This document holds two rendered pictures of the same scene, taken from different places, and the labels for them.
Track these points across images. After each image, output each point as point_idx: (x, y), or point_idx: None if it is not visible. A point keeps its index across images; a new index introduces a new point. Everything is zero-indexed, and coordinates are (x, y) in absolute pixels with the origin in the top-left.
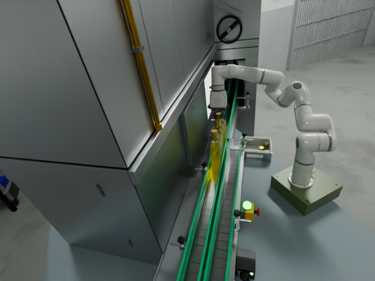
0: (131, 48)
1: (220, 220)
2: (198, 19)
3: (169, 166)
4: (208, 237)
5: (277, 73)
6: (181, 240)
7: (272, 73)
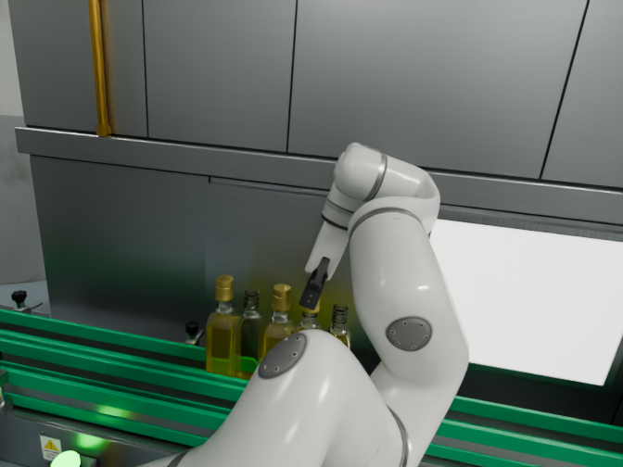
0: None
1: None
2: (546, 35)
3: (125, 228)
4: (2, 335)
5: (380, 256)
6: (14, 293)
7: (371, 240)
